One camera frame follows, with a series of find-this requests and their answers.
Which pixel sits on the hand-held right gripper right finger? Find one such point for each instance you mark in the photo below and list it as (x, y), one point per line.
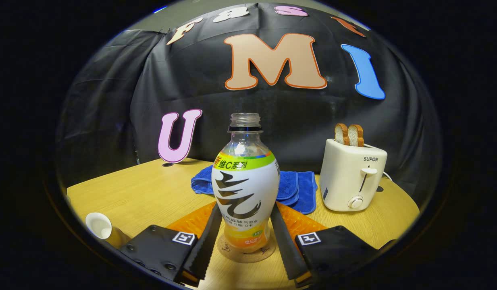
(286, 249)

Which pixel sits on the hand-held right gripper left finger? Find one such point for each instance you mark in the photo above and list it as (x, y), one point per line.
(206, 245)

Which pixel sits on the round cork coaster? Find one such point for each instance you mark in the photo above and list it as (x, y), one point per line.
(248, 257)

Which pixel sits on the labelled plastic water bottle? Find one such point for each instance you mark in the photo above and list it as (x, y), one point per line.
(244, 185)

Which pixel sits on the cream ceramic teacup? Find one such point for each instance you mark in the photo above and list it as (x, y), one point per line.
(99, 225)

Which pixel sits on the blue folded towel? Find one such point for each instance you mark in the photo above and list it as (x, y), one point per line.
(298, 189)

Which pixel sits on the cream toaster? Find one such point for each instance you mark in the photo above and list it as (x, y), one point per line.
(347, 177)

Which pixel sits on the bread slice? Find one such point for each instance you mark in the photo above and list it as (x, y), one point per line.
(342, 135)
(356, 136)

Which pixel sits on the black backdrop cloth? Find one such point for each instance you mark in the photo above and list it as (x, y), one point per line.
(111, 100)

